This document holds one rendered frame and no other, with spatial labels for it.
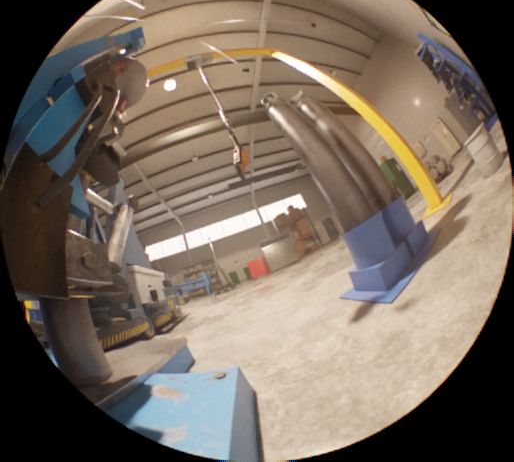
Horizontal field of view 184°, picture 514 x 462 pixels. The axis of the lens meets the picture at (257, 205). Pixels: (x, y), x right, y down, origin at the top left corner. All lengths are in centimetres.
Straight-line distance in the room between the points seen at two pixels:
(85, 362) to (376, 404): 70
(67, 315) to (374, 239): 121
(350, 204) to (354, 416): 84
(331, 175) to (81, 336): 125
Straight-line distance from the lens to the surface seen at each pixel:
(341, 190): 88
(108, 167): 75
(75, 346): 63
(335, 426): 44
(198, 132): 639
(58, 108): 49
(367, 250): 85
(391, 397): 45
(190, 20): 672
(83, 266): 36
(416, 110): 1035
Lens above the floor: 39
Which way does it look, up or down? 22 degrees up
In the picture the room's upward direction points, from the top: 24 degrees counter-clockwise
